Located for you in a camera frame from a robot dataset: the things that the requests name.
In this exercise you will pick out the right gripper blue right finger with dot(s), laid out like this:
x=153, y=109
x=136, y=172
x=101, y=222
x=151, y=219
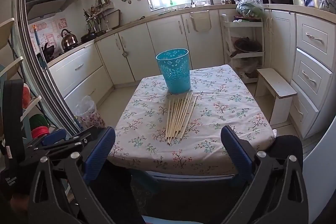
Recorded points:
x=240, y=152

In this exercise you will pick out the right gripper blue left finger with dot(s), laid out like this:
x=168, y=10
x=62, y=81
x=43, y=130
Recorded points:
x=98, y=154

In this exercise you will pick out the bamboo chopstick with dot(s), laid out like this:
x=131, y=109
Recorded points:
x=176, y=111
x=188, y=118
x=170, y=126
x=179, y=113
x=187, y=112
x=189, y=96

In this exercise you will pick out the floral trash bin with bag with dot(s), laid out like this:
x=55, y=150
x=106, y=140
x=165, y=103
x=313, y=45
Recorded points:
x=87, y=114

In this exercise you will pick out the white wooden step stool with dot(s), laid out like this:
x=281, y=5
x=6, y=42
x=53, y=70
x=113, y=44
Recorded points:
x=271, y=81

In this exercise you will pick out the floral white tablecloth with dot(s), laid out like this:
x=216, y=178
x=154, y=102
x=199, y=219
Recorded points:
x=222, y=100

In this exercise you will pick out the black wok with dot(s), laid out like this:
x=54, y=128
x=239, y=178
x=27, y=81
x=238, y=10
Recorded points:
x=48, y=52

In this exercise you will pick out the steel kettle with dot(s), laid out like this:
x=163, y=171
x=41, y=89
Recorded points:
x=69, y=40

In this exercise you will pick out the teal perforated plastic basket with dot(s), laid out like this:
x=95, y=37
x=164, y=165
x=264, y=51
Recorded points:
x=174, y=65

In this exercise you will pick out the white storage rack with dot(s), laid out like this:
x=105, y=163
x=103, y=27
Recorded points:
x=244, y=49

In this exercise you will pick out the black range hood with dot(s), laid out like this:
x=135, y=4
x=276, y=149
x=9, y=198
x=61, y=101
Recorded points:
x=37, y=9

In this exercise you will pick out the green vegetables plastic bag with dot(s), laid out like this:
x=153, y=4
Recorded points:
x=250, y=9

